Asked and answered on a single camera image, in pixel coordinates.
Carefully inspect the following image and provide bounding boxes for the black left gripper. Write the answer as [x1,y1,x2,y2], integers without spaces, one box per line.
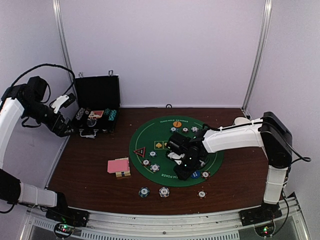
[22,99,77,137]

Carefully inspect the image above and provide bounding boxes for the blue round button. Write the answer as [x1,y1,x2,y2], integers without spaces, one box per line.
[190,171,201,179]

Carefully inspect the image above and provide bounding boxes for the orange round button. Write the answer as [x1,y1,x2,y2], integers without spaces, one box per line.
[173,121,182,128]

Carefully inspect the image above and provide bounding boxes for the brown chip stack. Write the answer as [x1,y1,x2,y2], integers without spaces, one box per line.
[197,190,207,199]

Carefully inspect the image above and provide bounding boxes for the blue white chip stack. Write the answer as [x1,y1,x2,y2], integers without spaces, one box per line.
[158,186,170,198]

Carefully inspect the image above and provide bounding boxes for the red triangular dealer marker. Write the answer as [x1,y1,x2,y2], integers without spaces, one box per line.
[133,146,146,158]

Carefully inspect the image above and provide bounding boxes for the dark blue chip stack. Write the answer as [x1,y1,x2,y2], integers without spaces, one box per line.
[138,187,150,198]

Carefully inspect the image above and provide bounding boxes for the pink playing card deck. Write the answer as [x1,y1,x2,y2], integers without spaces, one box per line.
[107,159,130,174]

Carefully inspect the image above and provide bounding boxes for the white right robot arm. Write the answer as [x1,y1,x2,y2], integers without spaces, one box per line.
[166,111,293,221]

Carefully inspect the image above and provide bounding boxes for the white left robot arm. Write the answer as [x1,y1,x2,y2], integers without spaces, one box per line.
[0,76,76,222]

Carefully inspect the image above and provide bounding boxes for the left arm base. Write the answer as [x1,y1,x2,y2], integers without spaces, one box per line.
[45,208,90,239]

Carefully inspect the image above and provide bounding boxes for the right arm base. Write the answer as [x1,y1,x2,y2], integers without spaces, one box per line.
[239,206,283,237]

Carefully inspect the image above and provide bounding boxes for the white black chips in case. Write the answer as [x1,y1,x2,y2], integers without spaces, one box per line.
[75,107,91,121]

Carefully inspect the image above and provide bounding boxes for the red card deck in case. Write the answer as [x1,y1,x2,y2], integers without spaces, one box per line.
[88,110,104,119]

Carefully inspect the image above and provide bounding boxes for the round green poker mat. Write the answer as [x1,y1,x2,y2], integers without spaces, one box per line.
[129,115,224,187]

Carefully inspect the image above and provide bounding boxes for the black poker case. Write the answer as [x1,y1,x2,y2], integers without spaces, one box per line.
[72,70,121,136]

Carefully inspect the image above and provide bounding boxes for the upper white bowl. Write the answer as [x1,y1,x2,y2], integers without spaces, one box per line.
[233,117,251,126]

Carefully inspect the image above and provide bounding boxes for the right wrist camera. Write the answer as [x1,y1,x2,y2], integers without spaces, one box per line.
[165,132,191,161]

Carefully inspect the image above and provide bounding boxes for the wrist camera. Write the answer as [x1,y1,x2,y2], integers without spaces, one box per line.
[165,132,191,161]
[50,93,76,114]

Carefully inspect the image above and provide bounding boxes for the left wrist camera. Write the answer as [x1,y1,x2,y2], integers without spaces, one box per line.
[50,93,76,114]

